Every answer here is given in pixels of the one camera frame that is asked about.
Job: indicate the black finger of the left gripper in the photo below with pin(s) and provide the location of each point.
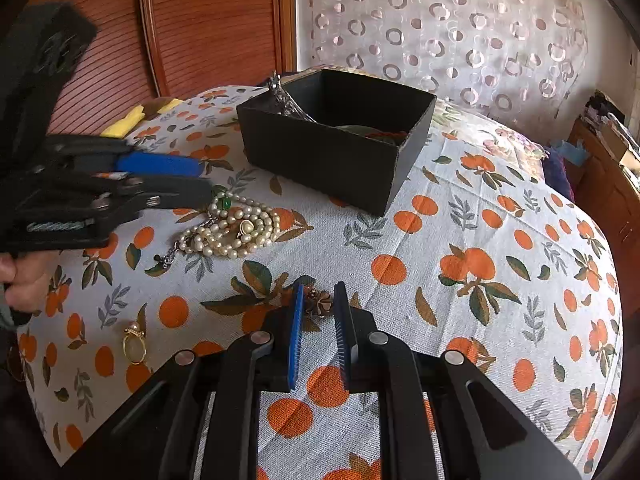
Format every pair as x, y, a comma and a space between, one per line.
163, 192

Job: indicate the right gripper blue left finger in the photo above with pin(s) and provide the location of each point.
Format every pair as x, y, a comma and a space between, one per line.
295, 338

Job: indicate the wooden louvered wardrobe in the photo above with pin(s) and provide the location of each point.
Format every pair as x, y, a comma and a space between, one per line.
150, 48

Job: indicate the yellow striped plush toy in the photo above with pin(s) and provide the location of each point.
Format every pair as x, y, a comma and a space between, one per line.
145, 111

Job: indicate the orange print table cloth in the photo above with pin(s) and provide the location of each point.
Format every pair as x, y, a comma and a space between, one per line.
473, 256

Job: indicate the dark blue blanket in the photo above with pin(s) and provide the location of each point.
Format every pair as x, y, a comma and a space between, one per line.
555, 174

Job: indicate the person's left hand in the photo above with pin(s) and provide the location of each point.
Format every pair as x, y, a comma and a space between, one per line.
27, 277

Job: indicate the bronze flower brooch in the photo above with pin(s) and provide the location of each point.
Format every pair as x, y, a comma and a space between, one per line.
317, 303

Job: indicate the wooden side cabinet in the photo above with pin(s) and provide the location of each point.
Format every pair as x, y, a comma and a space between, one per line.
609, 198

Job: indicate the pile of papers and boxes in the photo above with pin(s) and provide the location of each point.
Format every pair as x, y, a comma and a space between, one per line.
604, 117

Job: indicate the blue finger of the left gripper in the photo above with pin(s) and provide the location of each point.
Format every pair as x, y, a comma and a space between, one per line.
152, 164

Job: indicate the sheer circle pattern curtain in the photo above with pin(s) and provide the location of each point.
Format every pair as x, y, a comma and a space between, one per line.
513, 60

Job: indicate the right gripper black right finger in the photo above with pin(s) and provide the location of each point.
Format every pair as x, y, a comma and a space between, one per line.
346, 337

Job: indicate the black open jewelry box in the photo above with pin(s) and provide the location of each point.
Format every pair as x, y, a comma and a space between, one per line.
361, 138

